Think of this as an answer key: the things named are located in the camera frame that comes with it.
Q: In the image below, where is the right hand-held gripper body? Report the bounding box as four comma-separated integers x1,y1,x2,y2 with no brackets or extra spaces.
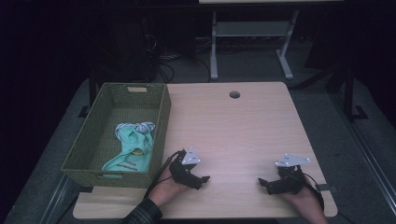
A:
267,153,311,194

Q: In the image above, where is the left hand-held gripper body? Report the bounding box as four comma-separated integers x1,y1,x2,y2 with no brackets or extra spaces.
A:
168,147,202,185

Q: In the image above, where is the mint green baby garment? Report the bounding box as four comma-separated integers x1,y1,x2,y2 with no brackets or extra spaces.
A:
102,120,157,173

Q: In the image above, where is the green woven basket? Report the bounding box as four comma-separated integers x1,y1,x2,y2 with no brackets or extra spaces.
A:
60,82,172,189

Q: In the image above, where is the person's left hand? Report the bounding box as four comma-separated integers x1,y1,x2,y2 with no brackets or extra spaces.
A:
148,167,191,208

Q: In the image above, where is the person's right hand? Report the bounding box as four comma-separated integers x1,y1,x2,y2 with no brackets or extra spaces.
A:
284,184,330,224

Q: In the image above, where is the grey tape piece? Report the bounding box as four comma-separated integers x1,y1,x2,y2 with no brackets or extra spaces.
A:
315,184,339,192

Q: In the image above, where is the black metal stand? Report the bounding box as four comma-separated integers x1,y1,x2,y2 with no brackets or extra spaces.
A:
326,66,368,122
78,71,97,119

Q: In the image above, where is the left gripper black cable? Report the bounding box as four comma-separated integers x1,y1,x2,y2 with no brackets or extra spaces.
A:
143,149,185,200

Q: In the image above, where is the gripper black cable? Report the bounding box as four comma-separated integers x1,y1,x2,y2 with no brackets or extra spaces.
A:
292,172,326,213
143,149,185,200

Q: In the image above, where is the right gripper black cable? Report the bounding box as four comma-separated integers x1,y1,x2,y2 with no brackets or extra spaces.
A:
292,172,326,213

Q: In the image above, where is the metal floor rail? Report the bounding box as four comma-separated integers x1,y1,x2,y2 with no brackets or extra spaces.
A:
38,174,82,224
331,92,396,216

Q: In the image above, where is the bundle of floor cables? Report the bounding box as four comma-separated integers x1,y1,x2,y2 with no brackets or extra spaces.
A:
148,34,213,83

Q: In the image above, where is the white desk with metal frame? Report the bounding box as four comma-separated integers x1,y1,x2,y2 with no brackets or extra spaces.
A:
198,0,344,81

